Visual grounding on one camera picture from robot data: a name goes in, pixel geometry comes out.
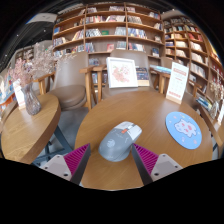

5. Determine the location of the grey computer mouse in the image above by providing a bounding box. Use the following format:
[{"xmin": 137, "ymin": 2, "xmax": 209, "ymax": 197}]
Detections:
[{"xmin": 97, "ymin": 120, "xmax": 143, "ymax": 163}]

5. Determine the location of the glass vase with pink flowers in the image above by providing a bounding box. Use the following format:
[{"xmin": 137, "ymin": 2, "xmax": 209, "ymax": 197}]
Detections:
[{"xmin": 8, "ymin": 41, "xmax": 76, "ymax": 117}]

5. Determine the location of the round blue mouse pad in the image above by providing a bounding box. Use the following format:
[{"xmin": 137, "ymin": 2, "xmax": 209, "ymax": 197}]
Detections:
[{"xmin": 165, "ymin": 111, "xmax": 203, "ymax": 150}]

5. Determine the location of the wide wooden bookshelf unit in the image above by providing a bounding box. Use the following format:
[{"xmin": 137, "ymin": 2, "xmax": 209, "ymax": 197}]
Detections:
[{"xmin": 51, "ymin": 2, "xmax": 167, "ymax": 58}]

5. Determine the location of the beige wooden-armed armchair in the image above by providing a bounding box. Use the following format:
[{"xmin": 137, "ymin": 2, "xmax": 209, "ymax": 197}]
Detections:
[
  {"xmin": 149, "ymin": 55, "xmax": 206, "ymax": 111},
  {"xmin": 91, "ymin": 49, "xmax": 168, "ymax": 101},
  {"xmin": 33, "ymin": 51, "xmax": 98, "ymax": 112}
]

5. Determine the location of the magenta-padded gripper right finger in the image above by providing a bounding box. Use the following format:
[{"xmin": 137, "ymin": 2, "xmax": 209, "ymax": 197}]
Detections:
[{"xmin": 131, "ymin": 143, "xmax": 184, "ymax": 186}]

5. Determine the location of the white framed flower picture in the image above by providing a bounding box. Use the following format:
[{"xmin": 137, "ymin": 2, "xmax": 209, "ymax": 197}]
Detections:
[{"xmin": 105, "ymin": 56, "xmax": 139, "ymax": 89}]

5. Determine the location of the colourful display stand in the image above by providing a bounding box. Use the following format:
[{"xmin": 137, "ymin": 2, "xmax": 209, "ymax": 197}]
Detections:
[{"xmin": 0, "ymin": 74, "xmax": 16, "ymax": 108}]

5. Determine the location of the small white sign card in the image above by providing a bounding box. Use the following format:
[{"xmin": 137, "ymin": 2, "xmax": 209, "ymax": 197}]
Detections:
[
  {"xmin": 12, "ymin": 79, "xmax": 27, "ymax": 111},
  {"xmin": 217, "ymin": 99, "xmax": 224, "ymax": 126}
]

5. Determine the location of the curved wooden bookshelf unit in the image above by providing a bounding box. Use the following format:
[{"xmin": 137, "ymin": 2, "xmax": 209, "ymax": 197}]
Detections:
[{"xmin": 161, "ymin": 9, "xmax": 224, "ymax": 101}]

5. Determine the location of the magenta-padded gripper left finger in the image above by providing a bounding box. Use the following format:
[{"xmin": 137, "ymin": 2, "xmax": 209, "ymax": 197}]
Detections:
[{"xmin": 39, "ymin": 143, "xmax": 92, "ymax": 186}]

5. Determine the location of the large white sign card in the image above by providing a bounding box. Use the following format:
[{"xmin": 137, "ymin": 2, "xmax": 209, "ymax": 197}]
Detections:
[{"xmin": 165, "ymin": 61, "xmax": 190, "ymax": 105}]

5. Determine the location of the white hanging ceiling panel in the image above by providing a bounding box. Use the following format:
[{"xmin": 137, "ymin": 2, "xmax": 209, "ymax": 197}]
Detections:
[{"xmin": 26, "ymin": 12, "xmax": 58, "ymax": 25}]

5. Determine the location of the stack of books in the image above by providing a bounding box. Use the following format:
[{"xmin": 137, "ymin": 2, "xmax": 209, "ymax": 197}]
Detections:
[{"xmin": 195, "ymin": 94, "xmax": 214, "ymax": 113}]

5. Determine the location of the blue flat book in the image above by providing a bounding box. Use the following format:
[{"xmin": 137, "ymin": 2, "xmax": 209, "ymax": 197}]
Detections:
[{"xmin": 149, "ymin": 64, "xmax": 173, "ymax": 75}]

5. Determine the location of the dark-covered standing book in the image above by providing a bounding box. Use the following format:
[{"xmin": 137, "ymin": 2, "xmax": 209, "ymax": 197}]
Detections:
[{"xmin": 135, "ymin": 67, "xmax": 150, "ymax": 87}]

